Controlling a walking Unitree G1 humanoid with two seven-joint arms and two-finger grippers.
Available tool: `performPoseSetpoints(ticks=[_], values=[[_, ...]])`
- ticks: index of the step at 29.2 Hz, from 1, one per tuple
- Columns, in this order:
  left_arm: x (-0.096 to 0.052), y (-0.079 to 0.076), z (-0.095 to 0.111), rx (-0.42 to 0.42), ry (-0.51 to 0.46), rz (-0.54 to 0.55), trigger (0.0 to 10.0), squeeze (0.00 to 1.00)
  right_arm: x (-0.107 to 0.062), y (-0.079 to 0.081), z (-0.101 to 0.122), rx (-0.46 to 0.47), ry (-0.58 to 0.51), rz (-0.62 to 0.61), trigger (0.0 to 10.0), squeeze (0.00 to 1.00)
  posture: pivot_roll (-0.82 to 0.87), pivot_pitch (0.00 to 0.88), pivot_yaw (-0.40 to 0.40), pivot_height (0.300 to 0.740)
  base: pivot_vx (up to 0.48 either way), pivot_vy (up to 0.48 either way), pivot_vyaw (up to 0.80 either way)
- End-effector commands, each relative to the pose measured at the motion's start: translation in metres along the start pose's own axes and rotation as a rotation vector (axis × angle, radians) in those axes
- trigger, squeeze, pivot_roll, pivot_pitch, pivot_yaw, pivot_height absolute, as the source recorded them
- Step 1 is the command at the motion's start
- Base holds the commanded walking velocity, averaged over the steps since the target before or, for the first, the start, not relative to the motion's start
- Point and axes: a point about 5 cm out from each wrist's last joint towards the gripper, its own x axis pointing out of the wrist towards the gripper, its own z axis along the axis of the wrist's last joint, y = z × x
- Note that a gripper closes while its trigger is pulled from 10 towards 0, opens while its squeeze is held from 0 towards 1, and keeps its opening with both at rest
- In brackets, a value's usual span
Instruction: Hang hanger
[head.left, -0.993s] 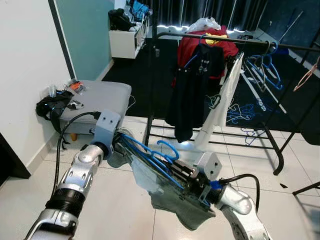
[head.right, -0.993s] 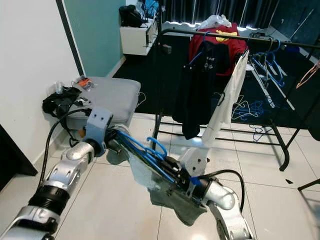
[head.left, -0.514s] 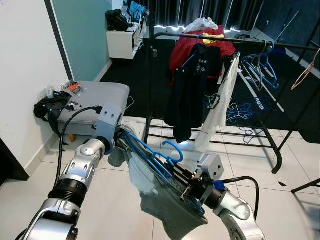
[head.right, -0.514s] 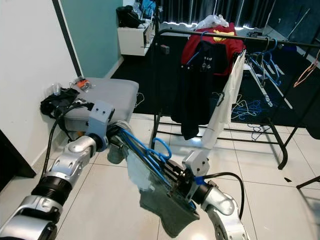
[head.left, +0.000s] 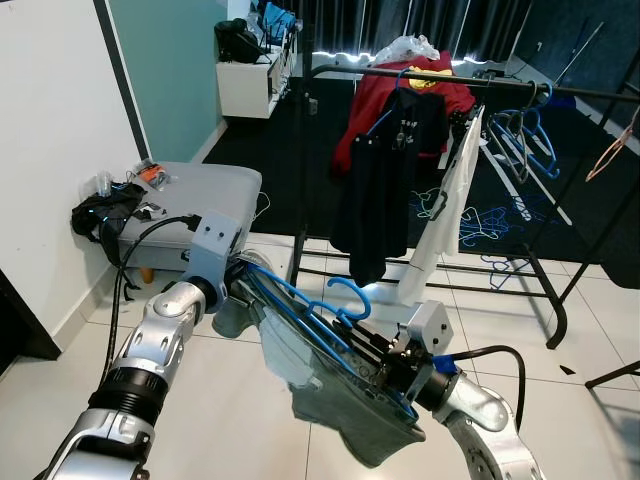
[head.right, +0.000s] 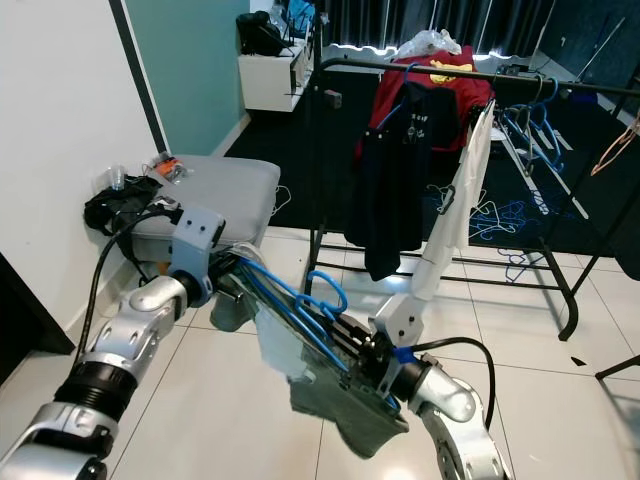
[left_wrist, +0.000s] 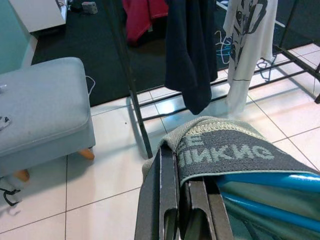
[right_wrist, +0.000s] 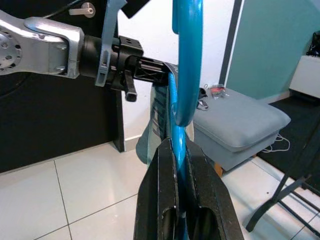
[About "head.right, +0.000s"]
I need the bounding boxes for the dark grey curtain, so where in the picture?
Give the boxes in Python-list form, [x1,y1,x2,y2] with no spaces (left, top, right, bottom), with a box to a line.
[320,0,546,53]

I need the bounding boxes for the grey upholstered ottoman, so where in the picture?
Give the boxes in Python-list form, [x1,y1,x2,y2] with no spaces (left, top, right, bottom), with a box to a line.
[132,155,283,253]

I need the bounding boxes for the orange black packet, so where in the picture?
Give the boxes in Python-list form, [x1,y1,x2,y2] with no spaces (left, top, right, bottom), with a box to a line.
[154,152,193,185]

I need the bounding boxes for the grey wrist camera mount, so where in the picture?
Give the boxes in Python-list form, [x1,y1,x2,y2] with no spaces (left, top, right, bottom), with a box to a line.
[376,292,425,353]
[170,207,227,301]

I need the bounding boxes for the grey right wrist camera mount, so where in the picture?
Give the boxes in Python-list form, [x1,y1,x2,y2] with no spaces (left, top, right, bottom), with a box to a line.
[376,292,425,353]

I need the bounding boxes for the pink wire hanger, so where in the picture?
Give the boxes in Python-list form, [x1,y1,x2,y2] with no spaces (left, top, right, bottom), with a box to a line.
[590,100,640,178]

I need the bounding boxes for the blue plastic hanger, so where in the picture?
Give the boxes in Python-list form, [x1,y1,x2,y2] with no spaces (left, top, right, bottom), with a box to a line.
[498,78,569,169]
[468,192,559,251]
[375,62,431,131]
[238,255,409,413]

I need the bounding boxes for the white Pikachu t-shirt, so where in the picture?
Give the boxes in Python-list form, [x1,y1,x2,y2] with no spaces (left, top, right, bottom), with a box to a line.
[408,98,498,303]

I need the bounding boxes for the red cloth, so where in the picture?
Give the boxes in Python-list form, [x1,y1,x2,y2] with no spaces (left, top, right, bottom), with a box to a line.
[355,45,498,163]

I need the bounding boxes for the black t-shirt small print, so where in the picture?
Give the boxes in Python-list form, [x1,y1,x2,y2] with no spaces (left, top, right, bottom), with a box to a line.
[345,82,468,283]

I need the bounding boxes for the black metal stand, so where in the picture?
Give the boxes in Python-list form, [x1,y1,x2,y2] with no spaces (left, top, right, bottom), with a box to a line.
[595,353,640,383]

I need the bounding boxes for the black metal clothes rack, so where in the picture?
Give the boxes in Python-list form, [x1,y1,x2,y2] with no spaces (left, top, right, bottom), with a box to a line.
[300,0,640,343]

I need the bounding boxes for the grey garment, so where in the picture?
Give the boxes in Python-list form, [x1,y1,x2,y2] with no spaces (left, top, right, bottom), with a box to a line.
[208,290,413,461]

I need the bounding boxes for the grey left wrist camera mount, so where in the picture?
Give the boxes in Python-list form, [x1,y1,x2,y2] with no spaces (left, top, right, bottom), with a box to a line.
[170,207,227,301]

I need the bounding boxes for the white plastic bag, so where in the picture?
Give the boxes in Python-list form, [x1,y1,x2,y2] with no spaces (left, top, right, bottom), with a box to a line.
[395,28,463,59]

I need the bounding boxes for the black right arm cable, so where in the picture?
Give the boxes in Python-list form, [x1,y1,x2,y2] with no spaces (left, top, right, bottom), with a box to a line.
[400,336,499,433]

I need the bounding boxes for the black bag with handles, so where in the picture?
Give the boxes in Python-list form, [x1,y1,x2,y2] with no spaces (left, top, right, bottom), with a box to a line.
[236,12,288,58]

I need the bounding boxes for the yellow cloth patch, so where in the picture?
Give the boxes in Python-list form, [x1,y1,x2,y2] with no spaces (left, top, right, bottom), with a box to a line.
[427,62,466,85]

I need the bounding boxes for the black bag blue trim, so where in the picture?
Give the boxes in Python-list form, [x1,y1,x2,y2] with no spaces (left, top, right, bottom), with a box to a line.
[84,177,169,239]

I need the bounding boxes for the white cabinet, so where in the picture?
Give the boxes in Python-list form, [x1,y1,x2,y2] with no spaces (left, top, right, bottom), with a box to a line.
[238,45,313,113]

